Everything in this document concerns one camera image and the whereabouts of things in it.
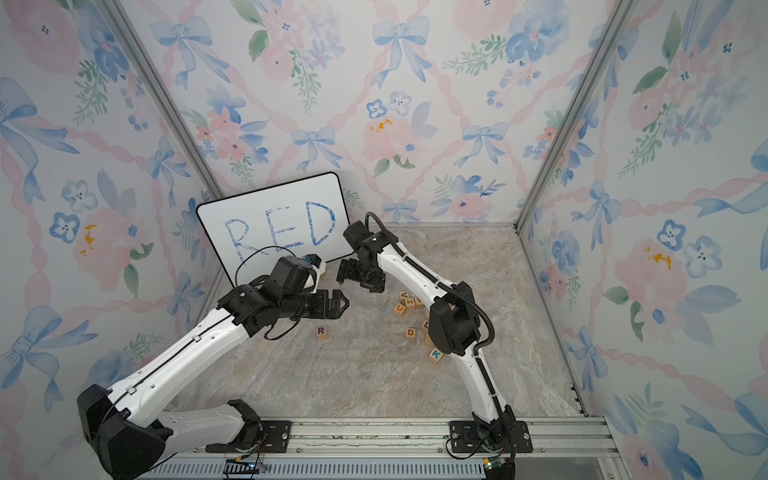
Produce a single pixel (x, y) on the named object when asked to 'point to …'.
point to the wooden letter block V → (404, 295)
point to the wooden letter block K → (436, 355)
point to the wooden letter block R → (321, 333)
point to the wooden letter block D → (410, 333)
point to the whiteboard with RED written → (306, 216)
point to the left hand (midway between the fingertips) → (337, 301)
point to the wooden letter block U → (399, 310)
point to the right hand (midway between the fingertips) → (353, 283)
